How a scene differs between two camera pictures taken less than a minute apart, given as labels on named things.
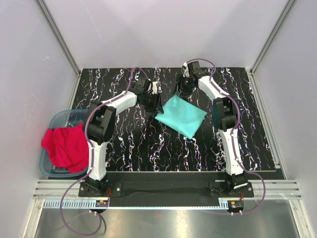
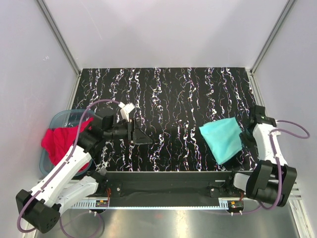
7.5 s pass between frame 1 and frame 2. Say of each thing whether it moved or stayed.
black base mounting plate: stayed
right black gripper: moved
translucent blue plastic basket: stayed
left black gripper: moved
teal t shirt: moved
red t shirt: stayed
